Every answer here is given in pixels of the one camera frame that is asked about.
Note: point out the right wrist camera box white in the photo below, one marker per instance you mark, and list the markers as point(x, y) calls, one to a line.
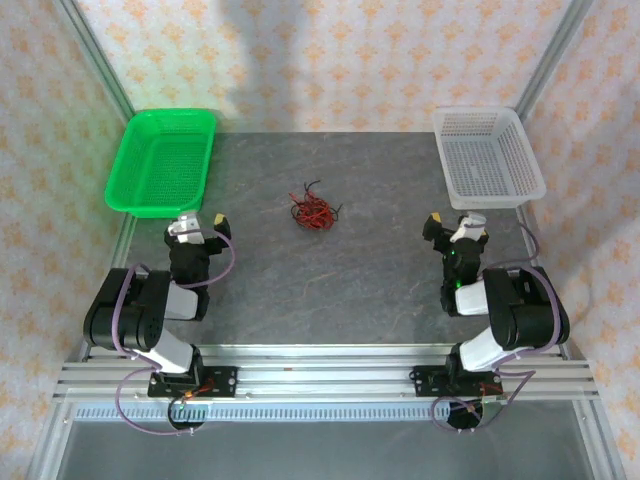
point(470, 222)

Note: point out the grey metal lower panel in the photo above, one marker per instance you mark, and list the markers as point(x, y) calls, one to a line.
point(325, 450)

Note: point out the white plastic basket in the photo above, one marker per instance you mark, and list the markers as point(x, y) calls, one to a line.
point(485, 155)

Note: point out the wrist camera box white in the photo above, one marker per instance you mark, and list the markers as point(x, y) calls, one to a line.
point(182, 225)
point(470, 222)

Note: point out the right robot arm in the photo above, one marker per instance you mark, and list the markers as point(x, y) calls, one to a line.
point(525, 310)

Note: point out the green plastic basket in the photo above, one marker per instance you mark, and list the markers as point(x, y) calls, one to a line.
point(160, 160)

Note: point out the aluminium mounting rail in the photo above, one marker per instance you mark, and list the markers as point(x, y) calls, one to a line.
point(325, 375)

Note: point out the aluminium frame post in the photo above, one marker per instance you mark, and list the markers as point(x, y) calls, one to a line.
point(98, 55)
point(551, 55)

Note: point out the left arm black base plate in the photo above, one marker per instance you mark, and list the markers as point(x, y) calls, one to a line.
point(225, 382)

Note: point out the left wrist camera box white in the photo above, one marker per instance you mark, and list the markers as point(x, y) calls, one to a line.
point(182, 225)

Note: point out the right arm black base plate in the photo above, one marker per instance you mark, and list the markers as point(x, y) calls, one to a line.
point(425, 382)

